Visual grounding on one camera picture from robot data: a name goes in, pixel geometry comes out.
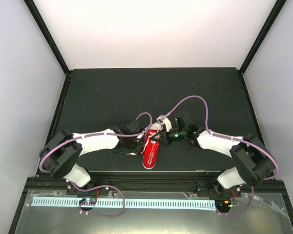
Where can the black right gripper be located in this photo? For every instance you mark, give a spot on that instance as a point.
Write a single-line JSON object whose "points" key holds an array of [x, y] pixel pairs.
{"points": [[165, 139]]}

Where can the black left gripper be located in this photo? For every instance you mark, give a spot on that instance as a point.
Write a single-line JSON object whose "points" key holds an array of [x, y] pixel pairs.
{"points": [[137, 149]]}

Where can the red canvas sneaker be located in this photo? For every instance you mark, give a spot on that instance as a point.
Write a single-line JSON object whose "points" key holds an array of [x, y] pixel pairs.
{"points": [[149, 162]]}

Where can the white shoelace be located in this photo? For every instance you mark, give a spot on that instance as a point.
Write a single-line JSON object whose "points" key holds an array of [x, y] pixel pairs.
{"points": [[151, 147]]}

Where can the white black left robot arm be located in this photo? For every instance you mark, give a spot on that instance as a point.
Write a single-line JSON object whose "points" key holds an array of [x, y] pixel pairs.
{"points": [[59, 157]]}

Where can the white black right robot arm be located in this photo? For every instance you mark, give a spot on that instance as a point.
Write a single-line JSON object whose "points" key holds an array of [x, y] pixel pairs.
{"points": [[252, 162]]}

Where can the left controller circuit board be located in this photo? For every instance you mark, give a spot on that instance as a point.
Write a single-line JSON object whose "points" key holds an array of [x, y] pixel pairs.
{"points": [[88, 201]]}

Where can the controller circuit board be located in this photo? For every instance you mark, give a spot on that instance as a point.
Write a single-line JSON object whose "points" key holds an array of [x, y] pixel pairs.
{"points": [[88, 201], [226, 203]]}

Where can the right controller circuit board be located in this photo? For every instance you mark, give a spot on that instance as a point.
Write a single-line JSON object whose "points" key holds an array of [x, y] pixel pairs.
{"points": [[226, 203]]}

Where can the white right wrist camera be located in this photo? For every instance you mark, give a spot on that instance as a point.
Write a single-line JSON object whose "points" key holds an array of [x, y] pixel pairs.
{"points": [[164, 122]]}

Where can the black front mounting rail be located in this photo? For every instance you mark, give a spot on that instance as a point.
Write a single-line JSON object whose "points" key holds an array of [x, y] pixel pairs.
{"points": [[200, 183]]}

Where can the white slotted cable duct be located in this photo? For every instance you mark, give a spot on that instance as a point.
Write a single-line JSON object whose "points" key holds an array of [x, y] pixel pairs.
{"points": [[180, 204]]}

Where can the black frame rail left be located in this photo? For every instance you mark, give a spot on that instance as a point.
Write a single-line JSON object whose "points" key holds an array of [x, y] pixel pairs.
{"points": [[51, 124]]}

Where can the black aluminium frame post right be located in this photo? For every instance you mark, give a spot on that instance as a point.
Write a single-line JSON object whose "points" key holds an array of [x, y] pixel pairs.
{"points": [[271, 18]]}

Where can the black aluminium frame post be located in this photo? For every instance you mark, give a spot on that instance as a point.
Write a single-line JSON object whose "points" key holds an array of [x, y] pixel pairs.
{"points": [[271, 18], [46, 34]]}

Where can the black aluminium frame post left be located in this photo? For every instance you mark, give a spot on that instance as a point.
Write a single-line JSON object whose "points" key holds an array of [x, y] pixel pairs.
{"points": [[46, 34]]}

